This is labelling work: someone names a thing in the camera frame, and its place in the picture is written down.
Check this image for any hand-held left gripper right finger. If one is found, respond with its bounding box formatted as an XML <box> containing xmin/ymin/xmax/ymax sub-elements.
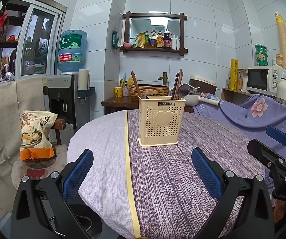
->
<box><xmin>191</xmin><ymin>147</ymin><xmax>275</xmax><ymax>239</ymax></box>

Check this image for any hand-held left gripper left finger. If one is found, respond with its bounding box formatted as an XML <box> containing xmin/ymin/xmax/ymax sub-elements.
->
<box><xmin>10</xmin><ymin>148</ymin><xmax>94</xmax><ymax>239</ymax></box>

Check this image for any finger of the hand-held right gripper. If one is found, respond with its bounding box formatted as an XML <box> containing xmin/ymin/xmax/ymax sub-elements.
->
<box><xmin>266</xmin><ymin>126</ymin><xmax>286</xmax><ymax>163</ymax></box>
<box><xmin>247</xmin><ymin>139</ymin><xmax>285</xmax><ymax>177</ymax></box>

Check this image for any cream perforated utensil basket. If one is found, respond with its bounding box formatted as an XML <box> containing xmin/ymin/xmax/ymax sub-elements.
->
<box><xmin>138</xmin><ymin>95</ymin><xmax>186</xmax><ymax>147</ymax></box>

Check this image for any wooden-handled metal spoon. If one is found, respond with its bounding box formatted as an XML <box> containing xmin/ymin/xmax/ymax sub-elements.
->
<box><xmin>178</xmin><ymin>84</ymin><xmax>191</xmax><ymax>99</ymax></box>

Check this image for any dark brown chopstick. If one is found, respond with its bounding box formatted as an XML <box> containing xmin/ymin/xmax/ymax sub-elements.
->
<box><xmin>171</xmin><ymin>73</ymin><xmax>179</xmax><ymax>100</ymax></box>

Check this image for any person's right hand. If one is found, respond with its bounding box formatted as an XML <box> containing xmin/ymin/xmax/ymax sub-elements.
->
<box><xmin>273</xmin><ymin>199</ymin><xmax>286</xmax><ymax>224</ymax></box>

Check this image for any purple floral blanket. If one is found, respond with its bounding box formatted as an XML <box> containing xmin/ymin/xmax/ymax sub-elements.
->
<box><xmin>192</xmin><ymin>93</ymin><xmax>286</xmax><ymax>206</ymax></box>

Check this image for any purple striped tablecloth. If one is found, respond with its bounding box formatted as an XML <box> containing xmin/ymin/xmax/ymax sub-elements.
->
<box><xmin>67</xmin><ymin>109</ymin><xmax>265</xmax><ymax>239</ymax></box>

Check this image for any round brown stool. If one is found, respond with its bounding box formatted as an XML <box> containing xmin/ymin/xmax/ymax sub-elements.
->
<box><xmin>11</xmin><ymin>144</ymin><xmax>68</xmax><ymax>192</ymax></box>

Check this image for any dark wooden chair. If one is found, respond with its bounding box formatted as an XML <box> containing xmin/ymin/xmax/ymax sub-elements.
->
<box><xmin>48</xmin><ymin>118</ymin><xmax>67</xmax><ymax>146</ymax></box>

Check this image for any printed snack bag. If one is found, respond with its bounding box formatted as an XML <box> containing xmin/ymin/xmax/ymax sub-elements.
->
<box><xmin>20</xmin><ymin>110</ymin><xmax>58</xmax><ymax>161</ymax></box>

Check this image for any white microwave oven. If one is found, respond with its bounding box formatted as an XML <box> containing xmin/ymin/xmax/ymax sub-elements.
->
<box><xmin>246</xmin><ymin>65</ymin><xmax>286</xmax><ymax>96</ymax></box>

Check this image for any light wooden cabinet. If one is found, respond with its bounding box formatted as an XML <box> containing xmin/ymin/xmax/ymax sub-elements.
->
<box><xmin>220</xmin><ymin>88</ymin><xmax>252</xmax><ymax>101</ymax></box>

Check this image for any glass storage jar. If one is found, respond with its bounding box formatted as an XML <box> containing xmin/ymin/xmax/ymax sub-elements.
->
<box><xmin>237</xmin><ymin>69</ymin><xmax>248</xmax><ymax>90</ymax></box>

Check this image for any white pan with glass lid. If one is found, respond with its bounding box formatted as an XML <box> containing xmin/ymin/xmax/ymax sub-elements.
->
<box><xmin>184</xmin><ymin>91</ymin><xmax>221</xmax><ymax>107</ymax></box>

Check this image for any yellow roll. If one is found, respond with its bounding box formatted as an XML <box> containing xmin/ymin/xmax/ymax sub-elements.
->
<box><xmin>230</xmin><ymin>59</ymin><xmax>238</xmax><ymax>90</ymax></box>

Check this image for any grey water dispenser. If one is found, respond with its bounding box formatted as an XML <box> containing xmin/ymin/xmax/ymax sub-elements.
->
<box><xmin>47</xmin><ymin>73</ymin><xmax>91</xmax><ymax>132</ymax></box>

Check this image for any grey-blue cup holder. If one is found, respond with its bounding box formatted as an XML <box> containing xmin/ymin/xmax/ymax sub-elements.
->
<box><xmin>77</xmin><ymin>87</ymin><xmax>96</xmax><ymax>99</ymax></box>

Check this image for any dark wooden counter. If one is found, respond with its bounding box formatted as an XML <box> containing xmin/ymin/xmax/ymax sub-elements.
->
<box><xmin>101</xmin><ymin>96</ymin><xmax>194</xmax><ymax>115</ymax></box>

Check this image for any white and brown rice cooker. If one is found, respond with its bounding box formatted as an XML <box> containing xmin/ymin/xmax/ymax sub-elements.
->
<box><xmin>189</xmin><ymin>75</ymin><xmax>217</xmax><ymax>97</ymax></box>

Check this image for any white cup dispenser tube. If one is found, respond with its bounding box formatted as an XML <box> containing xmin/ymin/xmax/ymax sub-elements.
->
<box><xmin>78</xmin><ymin>69</ymin><xmax>90</xmax><ymax>91</ymax></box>

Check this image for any woven basket basin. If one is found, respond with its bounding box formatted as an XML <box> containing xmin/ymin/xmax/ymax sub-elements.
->
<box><xmin>129</xmin><ymin>84</ymin><xmax>170</xmax><ymax>100</ymax></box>

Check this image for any beige cloth panel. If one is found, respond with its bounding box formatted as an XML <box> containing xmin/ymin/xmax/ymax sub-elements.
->
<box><xmin>0</xmin><ymin>76</ymin><xmax>49</xmax><ymax>180</ymax></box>

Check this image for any tall stack of paper cups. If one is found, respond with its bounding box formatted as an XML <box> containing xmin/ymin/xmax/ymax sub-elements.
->
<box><xmin>275</xmin><ymin>12</ymin><xmax>286</xmax><ymax>70</ymax></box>

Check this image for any bronze faucet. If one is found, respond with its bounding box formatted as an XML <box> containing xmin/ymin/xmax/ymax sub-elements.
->
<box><xmin>157</xmin><ymin>72</ymin><xmax>169</xmax><ymax>85</ymax></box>

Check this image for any blue water jug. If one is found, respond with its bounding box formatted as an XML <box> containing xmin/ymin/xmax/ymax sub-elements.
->
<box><xmin>57</xmin><ymin>29</ymin><xmax>88</xmax><ymax>75</ymax></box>

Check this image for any green hanging packet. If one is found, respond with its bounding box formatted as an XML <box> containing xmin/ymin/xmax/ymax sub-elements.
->
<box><xmin>111</xmin><ymin>29</ymin><xmax>120</xmax><ymax>49</ymax></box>

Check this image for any row of condiment bottles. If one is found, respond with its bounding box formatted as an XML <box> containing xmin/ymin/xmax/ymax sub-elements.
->
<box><xmin>133</xmin><ymin>28</ymin><xmax>181</xmax><ymax>50</ymax></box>

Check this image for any aluminium sliding window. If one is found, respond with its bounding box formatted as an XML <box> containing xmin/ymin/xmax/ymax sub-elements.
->
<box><xmin>0</xmin><ymin>0</ymin><xmax>66</xmax><ymax>87</ymax></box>

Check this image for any red feathery decoration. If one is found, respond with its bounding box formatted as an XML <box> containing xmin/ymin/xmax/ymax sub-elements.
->
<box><xmin>0</xmin><ymin>12</ymin><xmax>9</xmax><ymax>31</ymax></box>

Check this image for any dark wooden wall shelf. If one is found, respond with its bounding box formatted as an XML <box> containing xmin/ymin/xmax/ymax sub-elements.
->
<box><xmin>120</xmin><ymin>11</ymin><xmax>189</xmax><ymax>55</ymax></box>

